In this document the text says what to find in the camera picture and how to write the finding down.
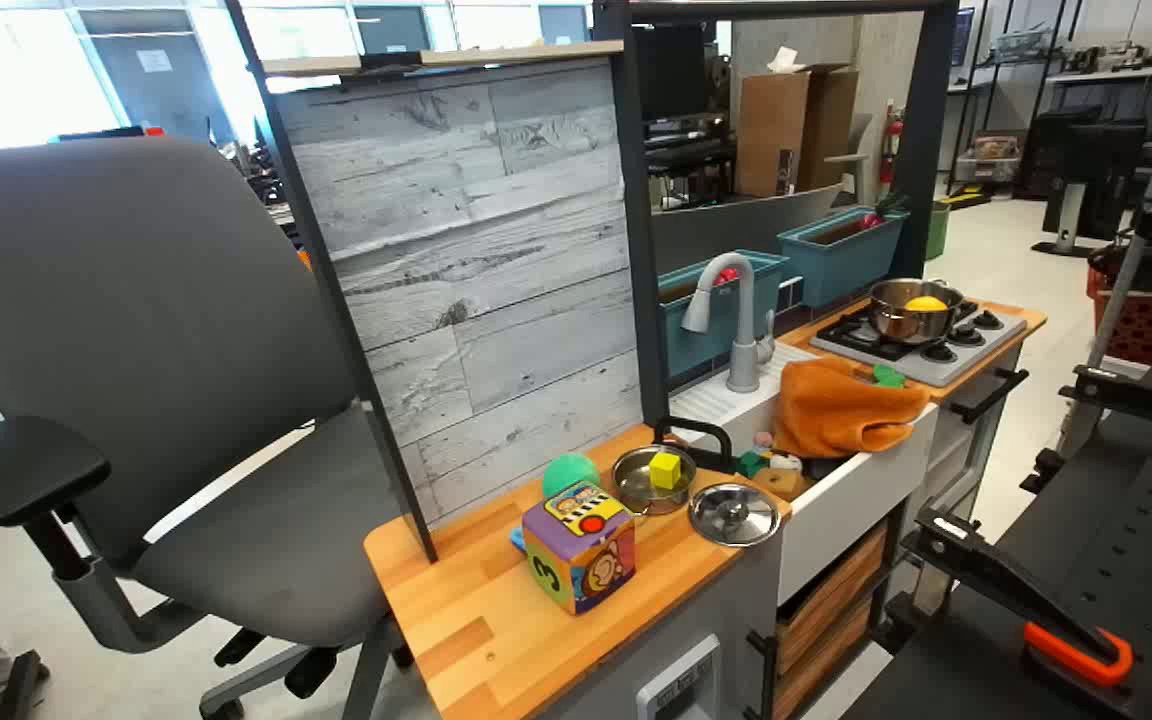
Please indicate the grey toy faucet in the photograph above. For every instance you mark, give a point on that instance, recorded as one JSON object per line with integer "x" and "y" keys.
{"x": 747, "y": 348}

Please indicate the green toy in sink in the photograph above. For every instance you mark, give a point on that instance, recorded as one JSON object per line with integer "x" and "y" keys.
{"x": 751, "y": 462}

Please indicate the brown toy in sink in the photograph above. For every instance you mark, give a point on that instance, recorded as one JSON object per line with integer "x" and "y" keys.
{"x": 781, "y": 470}

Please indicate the white toy sink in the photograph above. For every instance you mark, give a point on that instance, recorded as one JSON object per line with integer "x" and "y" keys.
{"x": 841, "y": 503}

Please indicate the stainless steel pot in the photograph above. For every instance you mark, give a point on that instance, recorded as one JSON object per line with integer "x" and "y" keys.
{"x": 884, "y": 312}

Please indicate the grey toy stove top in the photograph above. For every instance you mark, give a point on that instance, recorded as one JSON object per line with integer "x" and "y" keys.
{"x": 968, "y": 342}

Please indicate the green ball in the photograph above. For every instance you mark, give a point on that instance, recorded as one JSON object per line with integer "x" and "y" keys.
{"x": 573, "y": 470}

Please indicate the small metal bowl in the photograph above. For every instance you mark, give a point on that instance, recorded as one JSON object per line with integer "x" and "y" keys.
{"x": 628, "y": 483}

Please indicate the yellow block in bowl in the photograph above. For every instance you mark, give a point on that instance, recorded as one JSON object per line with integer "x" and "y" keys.
{"x": 664, "y": 474}

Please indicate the grey wood backsplash panel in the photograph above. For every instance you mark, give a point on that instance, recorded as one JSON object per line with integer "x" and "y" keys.
{"x": 478, "y": 234}

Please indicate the colourful soft cube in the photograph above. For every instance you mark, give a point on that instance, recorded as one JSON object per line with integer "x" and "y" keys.
{"x": 579, "y": 545}

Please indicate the empty metal bowl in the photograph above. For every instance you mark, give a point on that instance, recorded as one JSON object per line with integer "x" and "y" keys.
{"x": 734, "y": 512}

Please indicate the orange cloth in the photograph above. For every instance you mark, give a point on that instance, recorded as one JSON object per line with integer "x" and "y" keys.
{"x": 830, "y": 410}

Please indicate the right teal planter box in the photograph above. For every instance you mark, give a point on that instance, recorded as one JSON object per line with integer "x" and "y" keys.
{"x": 841, "y": 254}

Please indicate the cardboard box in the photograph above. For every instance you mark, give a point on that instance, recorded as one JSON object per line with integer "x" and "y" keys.
{"x": 793, "y": 130}

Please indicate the grey office chair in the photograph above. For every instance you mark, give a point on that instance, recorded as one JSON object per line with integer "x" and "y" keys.
{"x": 181, "y": 416}

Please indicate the black frame post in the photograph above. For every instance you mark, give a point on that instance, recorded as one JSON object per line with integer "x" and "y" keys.
{"x": 613, "y": 21}

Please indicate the black clamp with orange handle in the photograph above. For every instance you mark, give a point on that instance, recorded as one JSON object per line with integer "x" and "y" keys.
{"x": 1049, "y": 631}

